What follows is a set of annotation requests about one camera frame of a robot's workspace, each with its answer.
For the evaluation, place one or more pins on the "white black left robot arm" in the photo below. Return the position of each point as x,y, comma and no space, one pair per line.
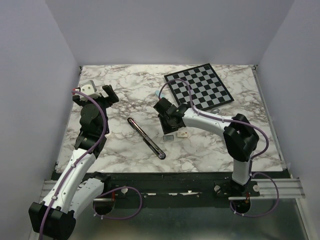
56,215

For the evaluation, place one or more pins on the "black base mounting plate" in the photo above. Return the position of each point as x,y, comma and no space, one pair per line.
115,180

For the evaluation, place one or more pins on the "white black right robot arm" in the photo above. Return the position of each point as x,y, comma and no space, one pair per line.
240,138

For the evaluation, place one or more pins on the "black grey chessboard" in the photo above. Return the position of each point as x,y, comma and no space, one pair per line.
202,84

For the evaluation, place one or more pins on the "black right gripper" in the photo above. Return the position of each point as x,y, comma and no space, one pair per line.
167,130

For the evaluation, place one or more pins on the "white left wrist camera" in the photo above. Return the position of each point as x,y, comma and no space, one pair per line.
89,88

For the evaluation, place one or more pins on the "cream staple box sleeve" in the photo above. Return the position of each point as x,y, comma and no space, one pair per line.
182,134

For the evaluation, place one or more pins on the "glitter filled clear tube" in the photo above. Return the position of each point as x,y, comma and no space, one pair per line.
215,111

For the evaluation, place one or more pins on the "light blue mini stapler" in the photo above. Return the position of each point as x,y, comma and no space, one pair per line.
159,95

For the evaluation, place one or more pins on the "aluminium frame rail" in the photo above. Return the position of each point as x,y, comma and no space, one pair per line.
280,188

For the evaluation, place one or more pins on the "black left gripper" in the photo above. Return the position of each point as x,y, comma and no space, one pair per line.
113,97

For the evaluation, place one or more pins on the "staple box tray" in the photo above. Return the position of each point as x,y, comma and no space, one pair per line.
168,138

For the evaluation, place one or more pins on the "black stapler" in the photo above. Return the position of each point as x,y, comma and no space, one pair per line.
149,142

